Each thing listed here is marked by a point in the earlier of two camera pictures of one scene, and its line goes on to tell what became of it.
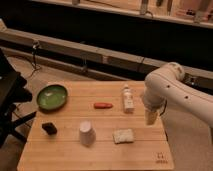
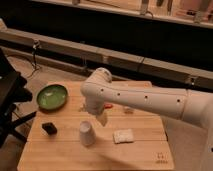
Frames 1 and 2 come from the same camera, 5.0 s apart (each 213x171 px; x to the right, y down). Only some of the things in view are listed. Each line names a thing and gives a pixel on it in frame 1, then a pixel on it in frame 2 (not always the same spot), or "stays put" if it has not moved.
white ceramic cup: x=87 y=134 stays put
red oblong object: x=103 y=105 stays put
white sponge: x=123 y=136 stays put
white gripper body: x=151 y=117 to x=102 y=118
